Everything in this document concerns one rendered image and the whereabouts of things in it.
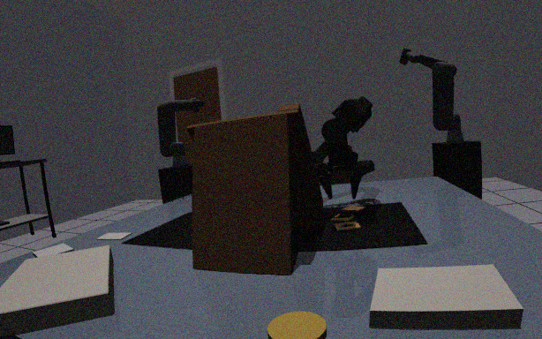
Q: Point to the brown board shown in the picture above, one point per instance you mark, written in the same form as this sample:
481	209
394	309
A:
253	180

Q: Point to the yellow round disc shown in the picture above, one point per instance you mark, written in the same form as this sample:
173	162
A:
297	325

